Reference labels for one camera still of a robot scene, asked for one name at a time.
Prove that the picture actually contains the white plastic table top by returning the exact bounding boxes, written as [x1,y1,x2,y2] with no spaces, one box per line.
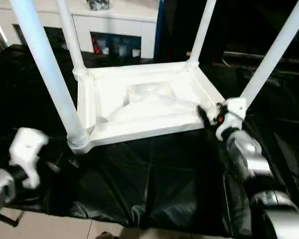
[69,61,225,153]

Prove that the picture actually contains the black low shelf board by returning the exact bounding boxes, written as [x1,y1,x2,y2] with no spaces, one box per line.
[222,51,299,63]

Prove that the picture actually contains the black plastic mat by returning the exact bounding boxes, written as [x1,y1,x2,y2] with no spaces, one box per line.
[0,44,299,236]

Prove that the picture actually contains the white sideboard cabinet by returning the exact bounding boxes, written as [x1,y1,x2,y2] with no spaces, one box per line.
[0,0,160,59]

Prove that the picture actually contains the grey crumpled object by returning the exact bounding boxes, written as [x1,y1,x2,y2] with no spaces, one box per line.
[87,0,110,11]

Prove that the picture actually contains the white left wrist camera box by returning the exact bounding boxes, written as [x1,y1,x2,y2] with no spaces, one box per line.
[9,128,49,189]

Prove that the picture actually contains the black folding table frame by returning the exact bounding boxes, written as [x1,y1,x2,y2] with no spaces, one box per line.
[0,212,24,228]

